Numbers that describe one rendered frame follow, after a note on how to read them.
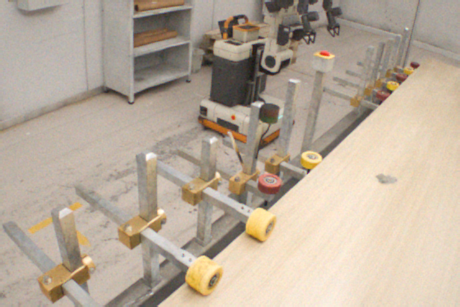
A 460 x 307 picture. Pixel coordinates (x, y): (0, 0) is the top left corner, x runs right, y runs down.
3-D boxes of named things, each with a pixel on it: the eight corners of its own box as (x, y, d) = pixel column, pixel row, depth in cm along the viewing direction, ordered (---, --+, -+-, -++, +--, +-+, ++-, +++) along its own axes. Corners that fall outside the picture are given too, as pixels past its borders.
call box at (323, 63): (310, 71, 167) (314, 53, 163) (317, 67, 172) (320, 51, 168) (325, 75, 164) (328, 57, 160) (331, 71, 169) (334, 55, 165)
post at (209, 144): (195, 254, 139) (201, 136, 114) (201, 249, 141) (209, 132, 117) (202, 259, 137) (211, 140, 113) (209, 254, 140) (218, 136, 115)
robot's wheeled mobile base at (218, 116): (195, 124, 355) (197, 98, 342) (236, 104, 400) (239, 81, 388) (259, 152, 323) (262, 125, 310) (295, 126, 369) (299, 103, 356)
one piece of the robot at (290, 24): (270, 43, 298) (274, 16, 287) (287, 38, 318) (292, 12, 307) (288, 48, 291) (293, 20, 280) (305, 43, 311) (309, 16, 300)
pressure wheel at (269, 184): (250, 205, 140) (254, 179, 134) (262, 195, 146) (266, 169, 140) (269, 215, 136) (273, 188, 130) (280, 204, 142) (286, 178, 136)
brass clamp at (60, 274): (39, 290, 83) (34, 277, 81) (83, 262, 93) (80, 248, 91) (54, 305, 81) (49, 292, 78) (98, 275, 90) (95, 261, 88)
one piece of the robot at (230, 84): (206, 112, 347) (213, 17, 305) (241, 95, 387) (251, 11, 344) (237, 124, 332) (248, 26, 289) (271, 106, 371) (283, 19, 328)
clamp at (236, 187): (227, 190, 142) (228, 179, 140) (248, 175, 152) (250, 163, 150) (240, 197, 140) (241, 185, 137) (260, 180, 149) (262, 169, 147)
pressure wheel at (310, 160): (301, 186, 153) (306, 161, 147) (294, 174, 160) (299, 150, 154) (319, 185, 155) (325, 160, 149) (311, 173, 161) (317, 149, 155)
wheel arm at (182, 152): (176, 157, 158) (176, 148, 156) (181, 153, 160) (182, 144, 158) (269, 203, 137) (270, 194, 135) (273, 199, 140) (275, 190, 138)
